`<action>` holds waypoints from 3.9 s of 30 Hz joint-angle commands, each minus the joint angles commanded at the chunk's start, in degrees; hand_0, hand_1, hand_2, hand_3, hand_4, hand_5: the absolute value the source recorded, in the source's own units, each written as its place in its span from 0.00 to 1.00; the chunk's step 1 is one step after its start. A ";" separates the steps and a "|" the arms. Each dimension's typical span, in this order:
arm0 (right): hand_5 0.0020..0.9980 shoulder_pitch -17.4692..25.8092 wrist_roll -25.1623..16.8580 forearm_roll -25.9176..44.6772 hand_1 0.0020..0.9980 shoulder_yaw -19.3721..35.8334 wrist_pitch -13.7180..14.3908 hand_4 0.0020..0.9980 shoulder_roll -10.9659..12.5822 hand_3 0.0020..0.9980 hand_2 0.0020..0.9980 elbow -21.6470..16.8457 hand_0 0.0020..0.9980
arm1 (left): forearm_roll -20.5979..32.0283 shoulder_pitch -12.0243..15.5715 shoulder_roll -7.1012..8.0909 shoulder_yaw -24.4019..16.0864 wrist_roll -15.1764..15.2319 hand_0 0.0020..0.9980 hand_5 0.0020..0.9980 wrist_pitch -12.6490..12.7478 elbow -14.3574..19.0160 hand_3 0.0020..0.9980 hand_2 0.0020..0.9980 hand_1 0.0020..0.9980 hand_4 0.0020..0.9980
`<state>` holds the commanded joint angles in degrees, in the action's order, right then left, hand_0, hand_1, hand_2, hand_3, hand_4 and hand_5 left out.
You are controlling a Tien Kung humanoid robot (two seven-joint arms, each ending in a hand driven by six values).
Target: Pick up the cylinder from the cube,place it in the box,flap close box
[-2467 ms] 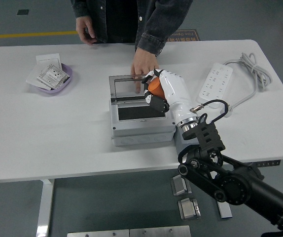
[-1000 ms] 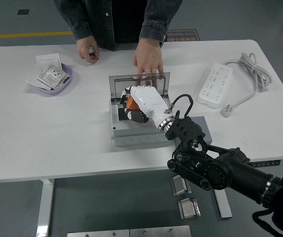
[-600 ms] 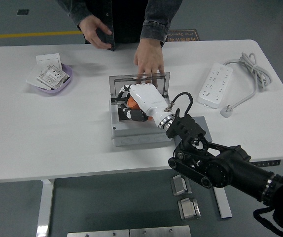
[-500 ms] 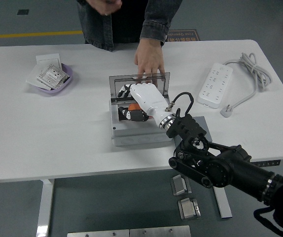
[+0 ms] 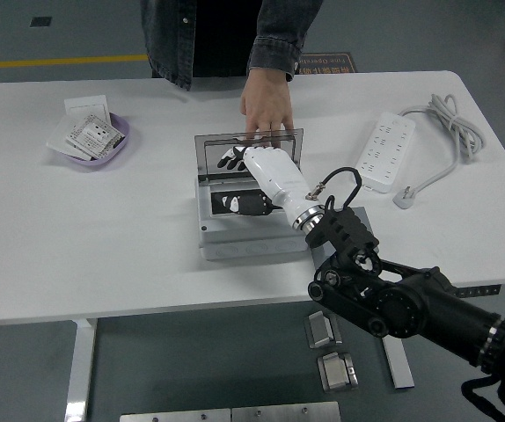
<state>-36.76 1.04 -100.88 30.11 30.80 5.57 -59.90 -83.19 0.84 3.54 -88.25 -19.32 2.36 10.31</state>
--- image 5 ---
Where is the person's left hand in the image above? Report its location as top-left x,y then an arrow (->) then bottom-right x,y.
239,68 -> 296,137

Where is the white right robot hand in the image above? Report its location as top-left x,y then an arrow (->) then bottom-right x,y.
216,146 -> 319,228

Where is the grey electrical box clear lid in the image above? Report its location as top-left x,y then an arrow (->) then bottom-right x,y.
194,127 -> 315,262

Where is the grey cube with round hole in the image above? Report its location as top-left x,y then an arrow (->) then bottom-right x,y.
311,205 -> 377,269

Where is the white power strip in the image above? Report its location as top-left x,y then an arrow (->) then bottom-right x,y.
355,111 -> 416,194

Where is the small metal block fixture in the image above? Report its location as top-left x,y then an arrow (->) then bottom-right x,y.
317,351 -> 361,393
304,309 -> 344,351

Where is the white socket panel with print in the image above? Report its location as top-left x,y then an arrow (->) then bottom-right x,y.
65,113 -> 125,160

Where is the purple plastic tray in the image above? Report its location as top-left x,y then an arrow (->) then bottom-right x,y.
52,113 -> 131,168

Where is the white flat card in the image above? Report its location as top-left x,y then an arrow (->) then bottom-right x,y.
45,114 -> 93,162

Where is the black perforated bar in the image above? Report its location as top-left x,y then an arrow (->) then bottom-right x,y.
452,285 -> 501,298

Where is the white power cord with plug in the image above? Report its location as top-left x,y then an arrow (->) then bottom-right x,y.
392,92 -> 487,210

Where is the plain white switch plate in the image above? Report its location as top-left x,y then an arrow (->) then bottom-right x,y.
63,95 -> 112,122

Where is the grey metal base plate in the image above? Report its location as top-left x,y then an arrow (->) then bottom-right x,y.
231,400 -> 341,422
119,408 -> 232,422

